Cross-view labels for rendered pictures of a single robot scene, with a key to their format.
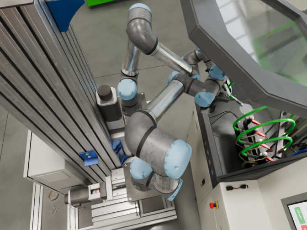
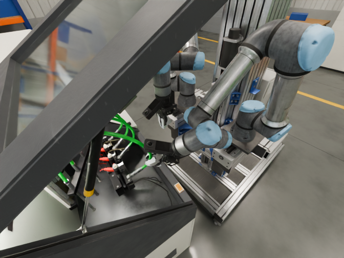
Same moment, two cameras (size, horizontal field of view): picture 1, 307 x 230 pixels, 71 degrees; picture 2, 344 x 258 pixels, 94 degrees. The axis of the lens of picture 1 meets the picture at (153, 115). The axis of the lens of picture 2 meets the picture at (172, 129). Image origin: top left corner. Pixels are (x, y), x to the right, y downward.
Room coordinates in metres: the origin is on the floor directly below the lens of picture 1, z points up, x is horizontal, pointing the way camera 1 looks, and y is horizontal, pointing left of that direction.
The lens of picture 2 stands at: (1.19, -0.60, 1.79)
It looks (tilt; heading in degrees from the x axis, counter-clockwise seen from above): 44 degrees down; 149
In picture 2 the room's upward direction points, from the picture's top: 3 degrees counter-clockwise
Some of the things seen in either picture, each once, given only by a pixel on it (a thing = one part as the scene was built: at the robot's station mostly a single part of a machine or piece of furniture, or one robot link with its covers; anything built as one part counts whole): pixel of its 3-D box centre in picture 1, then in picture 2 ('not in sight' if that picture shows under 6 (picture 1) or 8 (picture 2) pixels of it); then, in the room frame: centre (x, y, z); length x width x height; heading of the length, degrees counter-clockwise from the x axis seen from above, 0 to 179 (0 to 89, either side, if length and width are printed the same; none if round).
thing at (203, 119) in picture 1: (207, 136); (159, 167); (0.64, -0.37, 0.87); 0.62 x 0.04 x 0.16; 1
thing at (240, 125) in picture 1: (247, 146); (116, 169); (0.52, -0.61, 0.91); 0.34 x 0.10 x 0.15; 1
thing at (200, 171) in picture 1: (196, 156); not in sight; (0.64, -0.36, 0.44); 0.65 x 0.02 x 0.68; 1
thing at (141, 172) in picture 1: (143, 169); (186, 83); (0.32, 0.07, 1.20); 0.13 x 0.12 x 0.14; 55
